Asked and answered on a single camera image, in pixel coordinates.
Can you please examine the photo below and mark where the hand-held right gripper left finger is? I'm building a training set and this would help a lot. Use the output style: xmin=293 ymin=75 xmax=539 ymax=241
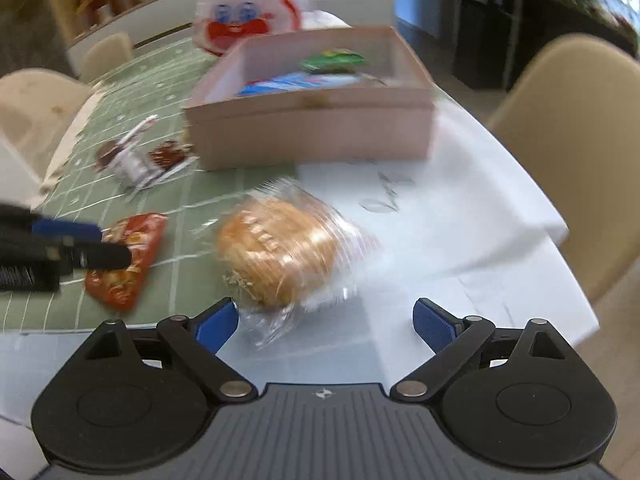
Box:
xmin=85 ymin=297 xmax=256 ymax=403

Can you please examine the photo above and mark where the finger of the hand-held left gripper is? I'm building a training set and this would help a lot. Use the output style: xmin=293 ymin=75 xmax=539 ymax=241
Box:
xmin=45 ymin=240 xmax=135 ymax=277
xmin=31 ymin=217 xmax=105 ymax=241

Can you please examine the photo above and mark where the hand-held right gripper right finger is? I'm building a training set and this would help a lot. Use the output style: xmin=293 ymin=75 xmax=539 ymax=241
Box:
xmin=390 ymin=297 xmax=573 ymax=403

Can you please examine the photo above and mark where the red-brown printed packet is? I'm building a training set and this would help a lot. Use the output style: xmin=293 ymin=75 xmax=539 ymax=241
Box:
xmin=84 ymin=212 xmax=168 ymax=308

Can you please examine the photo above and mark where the small brown packet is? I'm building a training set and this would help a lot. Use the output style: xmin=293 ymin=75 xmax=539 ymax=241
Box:
xmin=95 ymin=140 xmax=123 ymax=171

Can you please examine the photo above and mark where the grey silver packet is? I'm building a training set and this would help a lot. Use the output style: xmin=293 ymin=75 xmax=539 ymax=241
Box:
xmin=112 ymin=142 xmax=157 ymax=186

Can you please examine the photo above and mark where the round bread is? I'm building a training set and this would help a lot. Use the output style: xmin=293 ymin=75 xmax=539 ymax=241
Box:
xmin=212 ymin=180 xmax=381 ymax=351

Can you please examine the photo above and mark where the brown candy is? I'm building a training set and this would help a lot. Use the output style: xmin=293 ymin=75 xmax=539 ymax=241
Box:
xmin=142 ymin=140 xmax=198 ymax=181

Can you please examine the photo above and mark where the white stick packet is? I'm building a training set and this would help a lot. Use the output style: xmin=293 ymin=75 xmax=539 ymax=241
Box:
xmin=122 ymin=114 xmax=160 ymax=143

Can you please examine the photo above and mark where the pink cardboard box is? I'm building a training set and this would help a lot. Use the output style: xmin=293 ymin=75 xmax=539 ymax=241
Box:
xmin=181 ymin=26 xmax=441 ymax=171

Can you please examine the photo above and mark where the blue and white packet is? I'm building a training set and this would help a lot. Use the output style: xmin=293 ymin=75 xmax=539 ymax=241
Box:
xmin=236 ymin=71 xmax=361 ymax=98

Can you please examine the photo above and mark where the green packet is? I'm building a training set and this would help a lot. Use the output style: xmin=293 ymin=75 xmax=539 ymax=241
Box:
xmin=300 ymin=49 xmax=368 ymax=73

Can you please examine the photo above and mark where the green checked tablecloth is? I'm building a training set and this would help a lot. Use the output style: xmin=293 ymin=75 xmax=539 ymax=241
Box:
xmin=0 ymin=42 xmax=301 ymax=333

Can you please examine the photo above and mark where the white paper sheet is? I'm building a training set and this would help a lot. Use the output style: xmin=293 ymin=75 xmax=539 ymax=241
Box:
xmin=295 ymin=7 xmax=601 ymax=356

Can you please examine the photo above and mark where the beige chair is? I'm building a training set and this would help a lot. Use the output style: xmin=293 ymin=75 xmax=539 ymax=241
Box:
xmin=79 ymin=32 xmax=135 ymax=86
xmin=487 ymin=34 xmax=640 ymax=306

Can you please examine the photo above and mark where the red and white rabbit bag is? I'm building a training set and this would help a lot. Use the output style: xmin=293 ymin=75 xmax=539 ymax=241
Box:
xmin=194 ymin=0 xmax=313 ymax=58

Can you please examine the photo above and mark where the black water dispenser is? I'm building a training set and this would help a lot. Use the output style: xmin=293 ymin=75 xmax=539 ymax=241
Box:
xmin=452 ymin=0 xmax=526 ymax=88

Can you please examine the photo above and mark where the black cabinet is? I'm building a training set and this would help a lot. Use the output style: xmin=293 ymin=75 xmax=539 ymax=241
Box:
xmin=515 ymin=0 xmax=640 ymax=93

